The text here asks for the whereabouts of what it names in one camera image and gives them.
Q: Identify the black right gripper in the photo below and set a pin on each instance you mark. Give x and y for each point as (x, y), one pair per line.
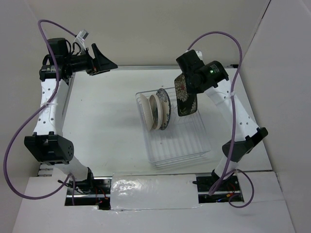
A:
(192, 90)

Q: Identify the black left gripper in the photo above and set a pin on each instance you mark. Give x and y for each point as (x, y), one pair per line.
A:
(102, 64)

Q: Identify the dark square patterned plate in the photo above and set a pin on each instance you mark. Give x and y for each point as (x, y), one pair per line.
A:
(186, 103)

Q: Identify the blue and white patterned plate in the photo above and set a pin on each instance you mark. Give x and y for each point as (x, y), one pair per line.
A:
(166, 107)

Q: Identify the cream plate with blue centre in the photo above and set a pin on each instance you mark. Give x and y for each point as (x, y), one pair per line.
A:
(157, 108)

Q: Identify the orange rimmed petal pattern plate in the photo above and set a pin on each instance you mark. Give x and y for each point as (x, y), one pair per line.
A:
(148, 115)

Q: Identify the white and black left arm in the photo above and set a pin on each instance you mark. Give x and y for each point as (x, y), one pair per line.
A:
(47, 143)

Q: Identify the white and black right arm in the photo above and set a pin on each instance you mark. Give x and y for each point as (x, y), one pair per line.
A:
(213, 80)

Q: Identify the silver taped front panel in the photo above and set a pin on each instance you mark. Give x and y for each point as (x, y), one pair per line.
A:
(153, 192)

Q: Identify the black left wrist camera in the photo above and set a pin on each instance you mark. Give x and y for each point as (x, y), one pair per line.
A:
(59, 47)

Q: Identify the white wire dish rack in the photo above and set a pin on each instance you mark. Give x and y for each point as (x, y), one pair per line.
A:
(183, 141)

